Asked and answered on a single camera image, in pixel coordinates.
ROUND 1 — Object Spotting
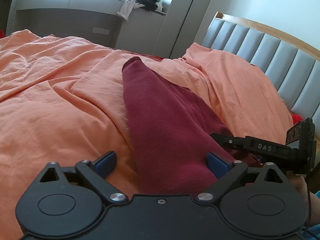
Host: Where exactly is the dark red sweater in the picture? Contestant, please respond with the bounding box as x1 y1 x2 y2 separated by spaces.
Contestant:
122 57 260 195

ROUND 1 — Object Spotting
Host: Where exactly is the person's right hand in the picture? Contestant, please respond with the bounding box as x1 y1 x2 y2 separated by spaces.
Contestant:
289 175 319 226

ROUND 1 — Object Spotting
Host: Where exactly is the red pillow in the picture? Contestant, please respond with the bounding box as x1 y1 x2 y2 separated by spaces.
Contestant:
291 113 303 125

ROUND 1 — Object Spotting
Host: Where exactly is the orange duvet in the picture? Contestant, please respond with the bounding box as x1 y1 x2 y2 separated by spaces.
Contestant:
1 30 293 239

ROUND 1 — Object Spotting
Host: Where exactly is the grey padded wooden headboard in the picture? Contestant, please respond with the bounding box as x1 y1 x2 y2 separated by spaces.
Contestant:
201 12 319 137

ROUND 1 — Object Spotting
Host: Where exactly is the tall grey wardrobe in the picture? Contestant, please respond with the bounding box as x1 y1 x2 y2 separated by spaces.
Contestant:
152 0 211 59

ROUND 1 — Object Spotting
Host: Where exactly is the grey window seat cabinet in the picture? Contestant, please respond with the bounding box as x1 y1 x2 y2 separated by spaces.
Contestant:
6 0 165 54

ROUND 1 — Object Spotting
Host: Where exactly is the red object on floor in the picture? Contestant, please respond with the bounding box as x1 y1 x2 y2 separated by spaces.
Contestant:
0 30 5 38

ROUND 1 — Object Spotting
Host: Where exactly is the white cloth hanging over ledge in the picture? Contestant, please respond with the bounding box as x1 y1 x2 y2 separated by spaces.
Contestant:
117 0 145 21

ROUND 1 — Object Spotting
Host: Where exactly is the black cable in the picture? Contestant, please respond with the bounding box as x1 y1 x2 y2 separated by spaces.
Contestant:
301 154 318 235

